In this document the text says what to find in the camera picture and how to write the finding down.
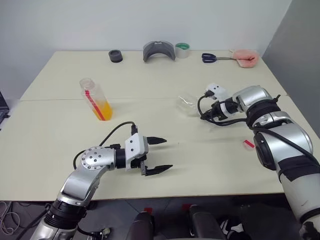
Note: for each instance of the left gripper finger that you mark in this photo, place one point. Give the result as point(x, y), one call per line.
point(156, 141)
point(157, 170)

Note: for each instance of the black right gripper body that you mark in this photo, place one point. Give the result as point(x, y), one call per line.
point(215, 113)

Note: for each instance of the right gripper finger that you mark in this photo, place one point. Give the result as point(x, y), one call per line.
point(206, 117)

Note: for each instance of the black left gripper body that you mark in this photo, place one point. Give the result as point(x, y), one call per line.
point(140, 163)

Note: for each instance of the clear wine glass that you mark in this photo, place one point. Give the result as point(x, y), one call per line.
point(186, 105)

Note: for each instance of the white red bottle cap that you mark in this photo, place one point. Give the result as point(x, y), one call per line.
point(248, 145)

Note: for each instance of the bottle of orange liquid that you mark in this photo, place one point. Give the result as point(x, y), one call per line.
point(102, 107)

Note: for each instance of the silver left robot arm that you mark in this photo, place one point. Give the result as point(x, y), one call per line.
point(95, 158)

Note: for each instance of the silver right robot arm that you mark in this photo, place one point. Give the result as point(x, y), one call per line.
point(282, 140)

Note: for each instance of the red tag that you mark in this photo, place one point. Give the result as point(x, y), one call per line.
point(148, 210)

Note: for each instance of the dark rounded shape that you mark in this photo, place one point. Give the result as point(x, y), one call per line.
point(203, 222)
point(142, 225)

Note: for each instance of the pink cloth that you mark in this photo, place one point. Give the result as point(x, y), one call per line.
point(246, 58)

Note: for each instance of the grey tape roll green core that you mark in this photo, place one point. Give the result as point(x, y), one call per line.
point(182, 52)

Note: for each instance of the black round container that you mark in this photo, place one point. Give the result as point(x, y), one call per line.
point(115, 56)

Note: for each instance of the dark laptop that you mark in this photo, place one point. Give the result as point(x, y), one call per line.
point(3, 107)

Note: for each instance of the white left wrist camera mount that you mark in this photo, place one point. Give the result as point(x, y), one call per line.
point(133, 147)

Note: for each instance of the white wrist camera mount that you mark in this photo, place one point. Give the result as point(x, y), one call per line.
point(217, 90)
point(133, 147)

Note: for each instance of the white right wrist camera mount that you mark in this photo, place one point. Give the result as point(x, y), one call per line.
point(217, 90)

